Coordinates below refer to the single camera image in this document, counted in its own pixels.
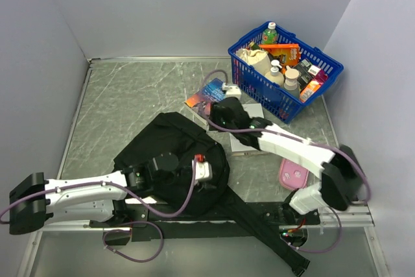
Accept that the black backpack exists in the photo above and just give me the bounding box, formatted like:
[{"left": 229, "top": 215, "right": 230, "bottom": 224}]
[{"left": 113, "top": 112, "right": 309, "bottom": 276}]

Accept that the Jane Eyre paperback book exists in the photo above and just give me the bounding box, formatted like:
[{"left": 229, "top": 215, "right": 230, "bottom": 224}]
[{"left": 184, "top": 78, "right": 225, "bottom": 126}]

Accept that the white notebook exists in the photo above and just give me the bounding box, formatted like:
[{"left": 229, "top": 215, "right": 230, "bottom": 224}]
[{"left": 228, "top": 103, "right": 264, "bottom": 157}]

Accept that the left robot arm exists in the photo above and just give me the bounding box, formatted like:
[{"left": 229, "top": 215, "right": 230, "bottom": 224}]
[{"left": 6, "top": 152, "right": 179, "bottom": 235}]

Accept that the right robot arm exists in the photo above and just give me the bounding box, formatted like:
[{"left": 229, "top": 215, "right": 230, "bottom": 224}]
[{"left": 206, "top": 97, "right": 369, "bottom": 224}]

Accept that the blue plastic basket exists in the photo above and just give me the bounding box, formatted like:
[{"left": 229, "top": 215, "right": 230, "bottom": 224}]
[{"left": 228, "top": 22, "right": 344, "bottom": 124}]

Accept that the cream pump bottle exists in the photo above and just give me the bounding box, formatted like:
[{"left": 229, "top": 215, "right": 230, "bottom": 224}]
[{"left": 265, "top": 60, "right": 285, "bottom": 87}]

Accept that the beige cloth pouch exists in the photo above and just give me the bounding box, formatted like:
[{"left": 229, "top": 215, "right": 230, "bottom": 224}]
[{"left": 235, "top": 49, "right": 272, "bottom": 76}]

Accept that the beige lidded bottle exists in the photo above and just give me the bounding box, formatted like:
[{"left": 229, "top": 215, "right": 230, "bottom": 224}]
[{"left": 283, "top": 66, "right": 300, "bottom": 99}]

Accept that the orange snack box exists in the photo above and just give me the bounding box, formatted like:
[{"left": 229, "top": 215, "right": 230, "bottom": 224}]
[{"left": 259, "top": 43, "right": 301, "bottom": 66}]

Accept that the orange small carton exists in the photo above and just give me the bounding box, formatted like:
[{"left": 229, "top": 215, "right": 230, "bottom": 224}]
[{"left": 299, "top": 79, "right": 323, "bottom": 102}]

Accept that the green drink bottle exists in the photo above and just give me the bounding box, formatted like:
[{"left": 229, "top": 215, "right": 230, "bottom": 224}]
[{"left": 261, "top": 22, "right": 278, "bottom": 45}]

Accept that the black box with barcode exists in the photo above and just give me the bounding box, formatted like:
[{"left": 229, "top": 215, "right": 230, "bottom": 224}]
[{"left": 294, "top": 58, "right": 320, "bottom": 90}]

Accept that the pink pencil case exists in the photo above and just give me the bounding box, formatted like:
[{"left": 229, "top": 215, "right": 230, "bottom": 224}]
[{"left": 279, "top": 158, "right": 309, "bottom": 191}]

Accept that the magenta small box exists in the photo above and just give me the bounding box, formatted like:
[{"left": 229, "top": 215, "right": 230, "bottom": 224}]
[{"left": 314, "top": 69, "right": 328, "bottom": 85}]

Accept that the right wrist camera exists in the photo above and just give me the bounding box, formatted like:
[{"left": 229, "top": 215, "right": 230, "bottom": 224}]
[{"left": 222, "top": 82, "right": 242, "bottom": 100}]

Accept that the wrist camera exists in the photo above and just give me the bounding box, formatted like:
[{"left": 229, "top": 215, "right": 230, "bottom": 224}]
[
  {"left": 222, "top": 82, "right": 242, "bottom": 100},
  {"left": 192, "top": 154, "right": 213, "bottom": 184}
]

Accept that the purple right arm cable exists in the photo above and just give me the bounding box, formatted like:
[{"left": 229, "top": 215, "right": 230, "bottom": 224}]
[{"left": 202, "top": 69, "right": 371, "bottom": 203}]

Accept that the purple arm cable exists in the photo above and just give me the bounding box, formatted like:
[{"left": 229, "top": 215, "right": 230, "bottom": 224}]
[
  {"left": 202, "top": 69, "right": 371, "bottom": 203},
  {"left": 0, "top": 160, "right": 198, "bottom": 224}
]

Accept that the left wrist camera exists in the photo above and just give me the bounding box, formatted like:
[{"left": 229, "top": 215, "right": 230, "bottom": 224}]
[{"left": 192, "top": 154, "right": 213, "bottom": 184}]

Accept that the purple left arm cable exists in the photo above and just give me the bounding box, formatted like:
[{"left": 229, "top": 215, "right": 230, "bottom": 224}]
[{"left": 0, "top": 160, "right": 198, "bottom": 224}]

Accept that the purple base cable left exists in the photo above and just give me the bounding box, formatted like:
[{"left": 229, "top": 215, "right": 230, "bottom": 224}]
[{"left": 102, "top": 221, "right": 165, "bottom": 263}]

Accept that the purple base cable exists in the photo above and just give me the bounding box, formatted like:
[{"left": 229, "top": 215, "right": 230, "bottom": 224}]
[
  {"left": 102, "top": 221, "right": 165, "bottom": 263},
  {"left": 280, "top": 207, "right": 343, "bottom": 254}
]

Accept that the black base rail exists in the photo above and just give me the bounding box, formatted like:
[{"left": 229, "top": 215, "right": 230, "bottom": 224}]
[{"left": 88, "top": 202, "right": 321, "bottom": 242}]

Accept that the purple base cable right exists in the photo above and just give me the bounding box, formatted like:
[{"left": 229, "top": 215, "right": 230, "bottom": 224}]
[{"left": 280, "top": 207, "right": 343, "bottom": 254}]

